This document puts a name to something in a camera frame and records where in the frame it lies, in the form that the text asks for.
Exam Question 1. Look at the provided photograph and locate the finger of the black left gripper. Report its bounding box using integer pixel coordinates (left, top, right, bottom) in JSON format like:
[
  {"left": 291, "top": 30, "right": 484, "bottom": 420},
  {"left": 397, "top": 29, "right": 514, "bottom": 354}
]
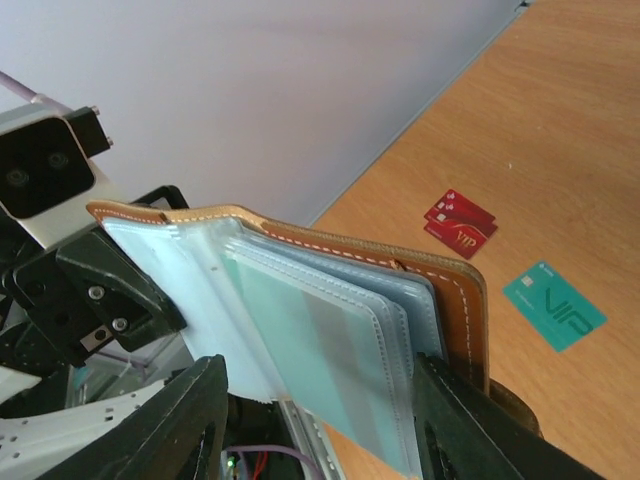
[{"left": 55, "top": 232, "right": 186, "bottom": 352}]

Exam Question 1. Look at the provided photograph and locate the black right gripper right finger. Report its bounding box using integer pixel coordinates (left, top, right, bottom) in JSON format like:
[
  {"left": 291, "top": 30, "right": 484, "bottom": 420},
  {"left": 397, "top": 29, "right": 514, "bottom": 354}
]
[{"left": 412, "top": 354, "right": 601, "bottom": 479}]

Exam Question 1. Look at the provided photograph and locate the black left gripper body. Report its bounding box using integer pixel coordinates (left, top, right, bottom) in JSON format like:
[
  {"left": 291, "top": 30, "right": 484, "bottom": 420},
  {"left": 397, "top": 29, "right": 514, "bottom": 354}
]
[{"left": 0, "top": 184, "right": 191, "bottom": 371}]

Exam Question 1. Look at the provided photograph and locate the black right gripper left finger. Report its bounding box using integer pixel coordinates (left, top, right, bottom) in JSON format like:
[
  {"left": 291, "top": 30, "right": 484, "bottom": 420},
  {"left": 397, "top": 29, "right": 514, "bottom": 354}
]
[{"left": 41, "top": 355, "right": 228, "bottom": 479}]

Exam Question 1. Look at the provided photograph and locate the teal credit card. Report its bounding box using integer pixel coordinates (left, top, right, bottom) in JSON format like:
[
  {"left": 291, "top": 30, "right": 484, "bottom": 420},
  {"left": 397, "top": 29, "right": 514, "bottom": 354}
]
[{"left": 503, "top": 261, "right": 607, "bottom": 353}]

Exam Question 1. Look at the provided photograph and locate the brown leather card holder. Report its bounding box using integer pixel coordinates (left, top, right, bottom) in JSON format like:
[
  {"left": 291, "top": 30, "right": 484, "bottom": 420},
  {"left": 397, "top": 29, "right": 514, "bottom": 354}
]
[{"left": 88, "top": 201, "right": 540, "bottom": 479}]

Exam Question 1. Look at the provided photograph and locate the red credit card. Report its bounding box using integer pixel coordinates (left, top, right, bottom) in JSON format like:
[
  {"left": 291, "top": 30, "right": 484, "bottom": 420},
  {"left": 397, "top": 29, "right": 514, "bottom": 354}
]
[
  {"left": 424, "top": 189, "right": 497, "bottom": 238},
  {"left": 424, "top": 220, "right": 498, "bottom": 260}
]

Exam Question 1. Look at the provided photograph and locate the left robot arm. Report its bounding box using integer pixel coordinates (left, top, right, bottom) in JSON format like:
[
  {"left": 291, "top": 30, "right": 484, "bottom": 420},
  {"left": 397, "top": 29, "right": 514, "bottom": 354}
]
[{"left": 1, "top": 218, "right": 192, "bottom": 479}]

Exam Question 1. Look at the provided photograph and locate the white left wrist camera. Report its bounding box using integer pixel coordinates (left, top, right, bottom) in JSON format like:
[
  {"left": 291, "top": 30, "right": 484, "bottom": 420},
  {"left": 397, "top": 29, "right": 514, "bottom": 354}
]
[{"left": 1, "top": 103, "right": 126, "bottom": 249}]

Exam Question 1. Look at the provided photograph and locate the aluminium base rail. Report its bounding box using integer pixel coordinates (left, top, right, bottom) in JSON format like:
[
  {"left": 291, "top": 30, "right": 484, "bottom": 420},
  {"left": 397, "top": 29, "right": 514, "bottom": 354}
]
[{"left": 278, "top": 400, "right": 346, "bottom": 480}]

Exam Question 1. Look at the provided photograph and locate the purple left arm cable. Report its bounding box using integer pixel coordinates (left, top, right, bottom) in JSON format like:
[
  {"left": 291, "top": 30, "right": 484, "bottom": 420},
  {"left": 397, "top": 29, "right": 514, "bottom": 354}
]
[{"left": 0, "top": 69, "right": 76, "bottom": 114}]

